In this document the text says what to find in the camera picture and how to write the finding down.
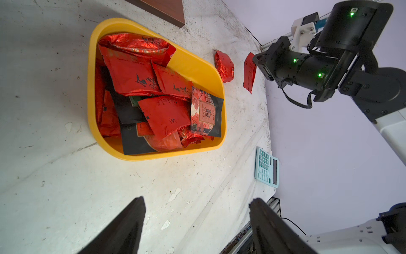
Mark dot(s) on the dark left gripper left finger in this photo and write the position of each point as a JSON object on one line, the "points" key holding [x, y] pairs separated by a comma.
{"points": [[123, 234]]}

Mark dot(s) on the crinkled red foil tea bag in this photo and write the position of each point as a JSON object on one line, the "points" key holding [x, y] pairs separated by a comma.
{"points": [[224, 66]]}

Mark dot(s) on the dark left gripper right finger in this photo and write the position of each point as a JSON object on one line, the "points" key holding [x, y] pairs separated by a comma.
{"points": [[271, 235]]}

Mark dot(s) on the red tea bags pile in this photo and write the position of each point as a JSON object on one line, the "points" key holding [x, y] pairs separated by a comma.
{"points": [[151, 102]]}

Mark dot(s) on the black red patterned tea bag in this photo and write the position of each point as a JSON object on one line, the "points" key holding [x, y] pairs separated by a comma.
{"points": [[206, 113]]}

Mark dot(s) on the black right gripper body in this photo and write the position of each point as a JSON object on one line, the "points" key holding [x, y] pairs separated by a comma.
{"points": [[318, 72]]}

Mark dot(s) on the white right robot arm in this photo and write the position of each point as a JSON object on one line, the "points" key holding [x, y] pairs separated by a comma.
{"points": [[380, 94]]}

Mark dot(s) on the light blue calculator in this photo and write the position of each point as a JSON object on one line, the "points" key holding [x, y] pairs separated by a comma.
{"points": [[267, 168]]}

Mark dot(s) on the yellow plastic storage box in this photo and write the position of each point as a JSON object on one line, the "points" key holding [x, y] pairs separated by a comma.
{"points": [[201, 72]]}

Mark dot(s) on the brown wooden tiered stand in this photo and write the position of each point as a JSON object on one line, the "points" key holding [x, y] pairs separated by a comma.
{"points": [[171, 11]]}

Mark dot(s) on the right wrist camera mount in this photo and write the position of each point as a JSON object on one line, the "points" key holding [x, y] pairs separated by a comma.
{"points": [[304, 30]]}

